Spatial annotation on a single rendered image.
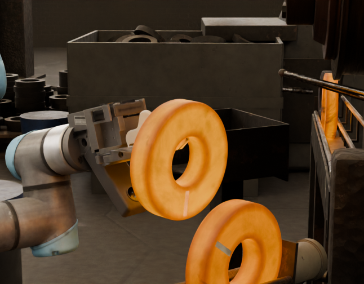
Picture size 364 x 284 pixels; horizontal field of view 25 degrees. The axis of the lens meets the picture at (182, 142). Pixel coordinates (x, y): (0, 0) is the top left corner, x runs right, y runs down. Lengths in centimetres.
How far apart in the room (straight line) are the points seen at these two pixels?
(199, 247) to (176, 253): 221
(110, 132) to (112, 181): 7
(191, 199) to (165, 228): 242
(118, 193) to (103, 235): 228
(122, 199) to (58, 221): 15
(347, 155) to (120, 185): 34
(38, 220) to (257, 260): 35
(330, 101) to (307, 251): 119
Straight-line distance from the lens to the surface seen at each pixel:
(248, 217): 102
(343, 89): 135
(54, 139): 121
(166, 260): 313
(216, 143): 110
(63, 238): 126
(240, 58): 385
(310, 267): 115
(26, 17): 836
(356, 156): 123
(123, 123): 112
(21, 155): 127
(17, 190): 248
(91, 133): 114
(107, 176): 115
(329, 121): 231
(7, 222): 122
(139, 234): 343
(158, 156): 102
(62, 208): 126
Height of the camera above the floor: 107
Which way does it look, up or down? 12 degrees down
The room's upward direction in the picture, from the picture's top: straight up
